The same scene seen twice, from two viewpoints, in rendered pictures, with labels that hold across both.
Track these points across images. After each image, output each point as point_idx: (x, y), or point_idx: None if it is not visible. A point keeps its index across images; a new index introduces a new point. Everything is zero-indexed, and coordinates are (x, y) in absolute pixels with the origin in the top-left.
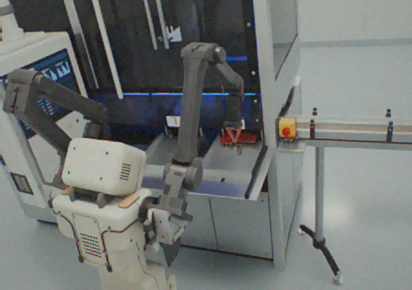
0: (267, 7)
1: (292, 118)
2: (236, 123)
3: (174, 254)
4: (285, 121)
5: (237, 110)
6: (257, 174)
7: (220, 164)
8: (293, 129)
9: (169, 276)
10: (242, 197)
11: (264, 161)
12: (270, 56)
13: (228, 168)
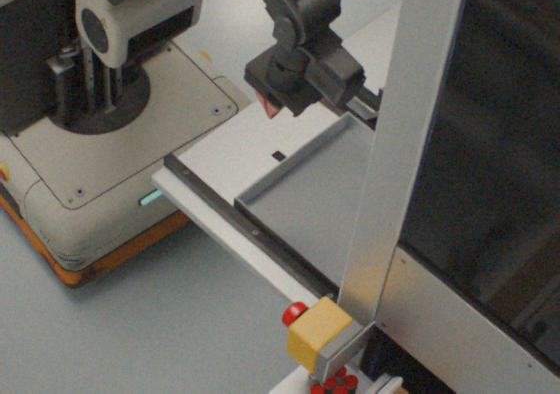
0: None
1: (326, 346)
2: (247, 64)
3: None
4: (318, 314)
5: (273, 59)
6: (237, 228)
7: (355, 183)
8: (287, 336)
9: (114, 17)
10: (180, 158)
11: (288, 279)
12: (377, 135)
13: (322, 191)
